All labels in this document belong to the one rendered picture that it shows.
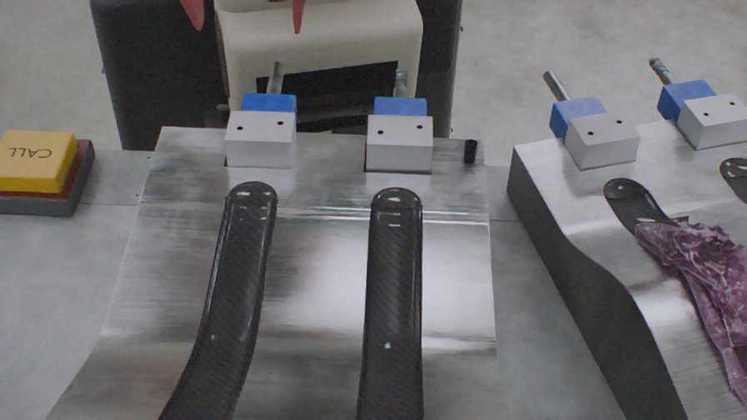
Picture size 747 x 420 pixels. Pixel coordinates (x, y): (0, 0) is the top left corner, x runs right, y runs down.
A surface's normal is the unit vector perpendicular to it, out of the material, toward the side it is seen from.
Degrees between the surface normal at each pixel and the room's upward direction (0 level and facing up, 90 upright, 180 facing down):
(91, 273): 0
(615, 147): 90
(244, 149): 90
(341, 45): 92
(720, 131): 90
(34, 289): 0
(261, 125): 0
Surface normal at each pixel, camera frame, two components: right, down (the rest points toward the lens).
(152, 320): 0.04, -0.73
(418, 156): -0.02, 0.70
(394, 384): 0.02, -0.95
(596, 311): -0.96, 0.17
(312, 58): 0.24, 0.77
